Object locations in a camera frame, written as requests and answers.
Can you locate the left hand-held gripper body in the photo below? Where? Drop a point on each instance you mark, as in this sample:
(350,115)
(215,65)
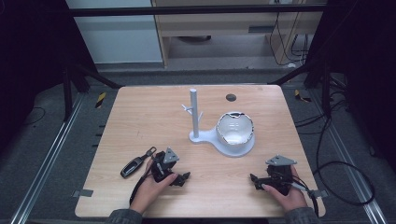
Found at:
(162,168)

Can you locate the person's right hand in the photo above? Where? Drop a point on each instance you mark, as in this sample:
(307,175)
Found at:
(291,199)

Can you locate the aluminium floor rail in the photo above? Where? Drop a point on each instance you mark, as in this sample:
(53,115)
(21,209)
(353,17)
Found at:
(49,155)
(351,168)

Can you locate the white cabinet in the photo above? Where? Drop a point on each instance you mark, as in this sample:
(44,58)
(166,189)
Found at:
(118,40)

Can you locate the white bowl with silver rim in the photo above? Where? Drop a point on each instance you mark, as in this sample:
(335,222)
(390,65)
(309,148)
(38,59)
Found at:
(235,129)

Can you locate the black car key fob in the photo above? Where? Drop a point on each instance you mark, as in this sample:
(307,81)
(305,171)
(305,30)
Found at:
(132,166)

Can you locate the white stand with pole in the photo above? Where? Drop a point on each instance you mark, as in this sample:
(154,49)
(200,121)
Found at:
(194,109)

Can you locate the black frame leg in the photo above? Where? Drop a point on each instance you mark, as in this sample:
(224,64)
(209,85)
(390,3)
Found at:
(326,90)
(67,93)

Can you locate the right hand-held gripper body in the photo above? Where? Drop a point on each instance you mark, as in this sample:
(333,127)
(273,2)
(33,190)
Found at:
(278,175)

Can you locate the grey tape piece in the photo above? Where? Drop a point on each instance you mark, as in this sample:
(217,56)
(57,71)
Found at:
(82,193)
(320,193)

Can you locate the black frame crossbar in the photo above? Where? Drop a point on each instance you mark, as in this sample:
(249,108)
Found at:
(186,11)

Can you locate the yellow black striped tape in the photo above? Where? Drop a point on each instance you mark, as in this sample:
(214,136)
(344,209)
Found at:
(100,100)
(300,95)

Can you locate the grey table grommet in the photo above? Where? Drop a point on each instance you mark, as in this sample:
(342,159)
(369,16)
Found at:
(231,97)

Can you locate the wooden desk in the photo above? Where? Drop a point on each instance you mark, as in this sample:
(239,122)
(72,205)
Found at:
(218,23)

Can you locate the person's left hand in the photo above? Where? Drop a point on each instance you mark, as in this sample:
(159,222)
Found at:
(149,193)

